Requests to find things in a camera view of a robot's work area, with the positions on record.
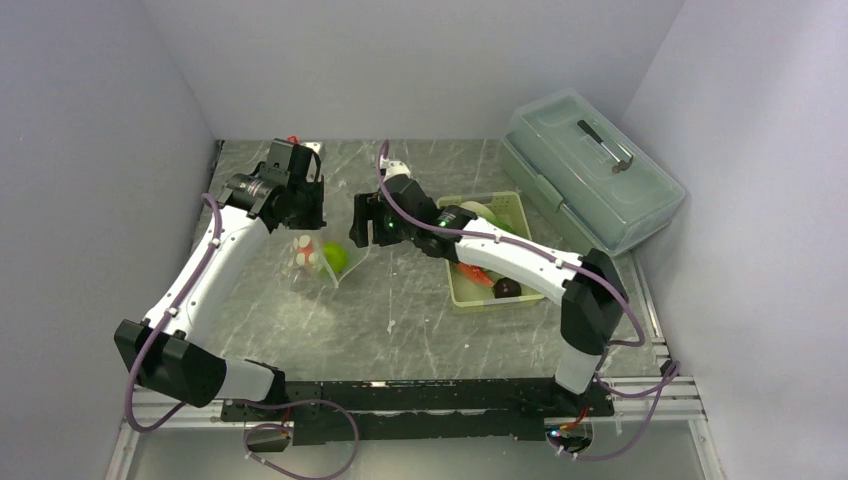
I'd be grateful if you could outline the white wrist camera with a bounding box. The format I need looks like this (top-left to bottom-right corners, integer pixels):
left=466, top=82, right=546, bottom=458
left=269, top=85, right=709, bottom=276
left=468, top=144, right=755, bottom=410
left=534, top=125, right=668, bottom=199
left=380, top=158, right=412, bottom=181
left=284, top=135, right=325, bottom=163

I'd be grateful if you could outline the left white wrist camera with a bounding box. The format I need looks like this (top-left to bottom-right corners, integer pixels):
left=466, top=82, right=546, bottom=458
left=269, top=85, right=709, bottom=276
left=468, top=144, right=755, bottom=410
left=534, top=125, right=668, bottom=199
left=284, top=135, right=325, bottom=163

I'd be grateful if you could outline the orange peach toy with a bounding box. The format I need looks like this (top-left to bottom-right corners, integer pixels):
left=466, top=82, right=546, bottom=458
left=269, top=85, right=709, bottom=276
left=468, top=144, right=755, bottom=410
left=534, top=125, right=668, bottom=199
left=292, top=235, right=317, bottom=267

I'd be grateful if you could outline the red watermelon slice toy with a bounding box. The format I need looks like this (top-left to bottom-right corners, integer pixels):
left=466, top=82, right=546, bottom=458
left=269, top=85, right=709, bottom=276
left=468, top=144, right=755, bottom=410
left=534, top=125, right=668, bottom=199
left=456, top=263, right=495, bottom=288

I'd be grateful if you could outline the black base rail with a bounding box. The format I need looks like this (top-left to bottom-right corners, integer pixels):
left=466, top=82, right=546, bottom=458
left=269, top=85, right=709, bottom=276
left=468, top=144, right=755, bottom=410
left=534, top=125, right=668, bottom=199
left=221, top=377, right=614, bottom=446

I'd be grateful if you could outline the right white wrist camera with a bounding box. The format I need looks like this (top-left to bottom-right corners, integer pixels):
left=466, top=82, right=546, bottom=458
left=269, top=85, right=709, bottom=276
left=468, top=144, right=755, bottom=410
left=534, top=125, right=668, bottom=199
left=380, top=158, right=412, bottom=181

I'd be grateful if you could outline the green cabbage toy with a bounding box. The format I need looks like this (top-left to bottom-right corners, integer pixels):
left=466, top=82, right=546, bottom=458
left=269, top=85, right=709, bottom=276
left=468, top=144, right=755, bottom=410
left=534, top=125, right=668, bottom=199
left=460, top=201, right=515, bottom=234

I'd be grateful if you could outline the clear lidded storage box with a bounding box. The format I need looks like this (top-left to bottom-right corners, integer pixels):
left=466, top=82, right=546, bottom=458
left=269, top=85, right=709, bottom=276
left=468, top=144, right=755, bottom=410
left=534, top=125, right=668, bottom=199
left=501, top=89, right=685, bottom=257

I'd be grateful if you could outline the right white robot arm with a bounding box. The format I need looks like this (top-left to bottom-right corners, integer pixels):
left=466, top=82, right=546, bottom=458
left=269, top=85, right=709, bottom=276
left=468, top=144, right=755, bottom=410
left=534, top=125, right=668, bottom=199
left=349, top=174, right=629, bottom=415

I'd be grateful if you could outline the green toy apple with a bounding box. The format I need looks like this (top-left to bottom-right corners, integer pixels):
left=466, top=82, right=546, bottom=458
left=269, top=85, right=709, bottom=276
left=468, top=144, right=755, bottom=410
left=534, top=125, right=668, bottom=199
left=322, top=241, right=349, bottom=275

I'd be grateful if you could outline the dark purple mangosteen toy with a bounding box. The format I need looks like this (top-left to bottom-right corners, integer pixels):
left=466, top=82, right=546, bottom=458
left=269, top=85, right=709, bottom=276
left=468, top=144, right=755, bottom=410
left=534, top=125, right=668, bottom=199
left=492, top=277, right=523, bottom=299

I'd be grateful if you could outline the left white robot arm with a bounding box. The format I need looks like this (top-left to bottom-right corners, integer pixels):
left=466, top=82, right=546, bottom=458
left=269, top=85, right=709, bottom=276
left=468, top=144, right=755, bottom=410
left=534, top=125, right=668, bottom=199
left=114, top=139, right=326, bottom=420

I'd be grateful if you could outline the clear dotted zip bag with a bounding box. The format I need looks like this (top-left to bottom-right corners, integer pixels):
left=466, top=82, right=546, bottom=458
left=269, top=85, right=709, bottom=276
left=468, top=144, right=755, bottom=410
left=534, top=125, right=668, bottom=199
left=284, top=227, right=371, bottom=289

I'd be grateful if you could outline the pale green plastic basket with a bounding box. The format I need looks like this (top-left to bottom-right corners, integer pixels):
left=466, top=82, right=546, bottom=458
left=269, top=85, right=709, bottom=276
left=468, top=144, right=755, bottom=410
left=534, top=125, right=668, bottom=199
left=436, top=191, right=544, bottom=313

